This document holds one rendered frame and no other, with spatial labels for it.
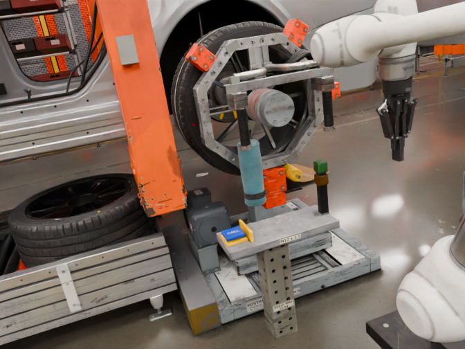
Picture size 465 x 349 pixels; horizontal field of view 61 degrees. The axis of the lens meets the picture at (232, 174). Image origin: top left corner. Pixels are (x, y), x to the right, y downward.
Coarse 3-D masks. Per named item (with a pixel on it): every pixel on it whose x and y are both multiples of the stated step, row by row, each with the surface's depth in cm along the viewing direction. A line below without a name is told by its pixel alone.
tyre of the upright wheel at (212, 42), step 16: (224, 32) 156; (240, 32) 158; (256, 32) 160; (272, 32) 162; (208, 48) 156; (304, 48) 169; (192, 64) 155; (176, 80) 167; (192, 80) 157; (176, 96) 164; (192, 96) 159; (176, 112) 168; (192, 112) 160; (192, 128) 162; (192, 144) 166; (208, 160) 169; (224, 160) 171
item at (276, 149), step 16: (272, 48) 166; (240, 64) 164; (240, 80) 166; (304, 80) 173; (304, 96) 176; (224, 112) 167; (304, 112) 177; (272, 128) 198; (288, 128) 185; (272, 144) 178; (288, 144) 179
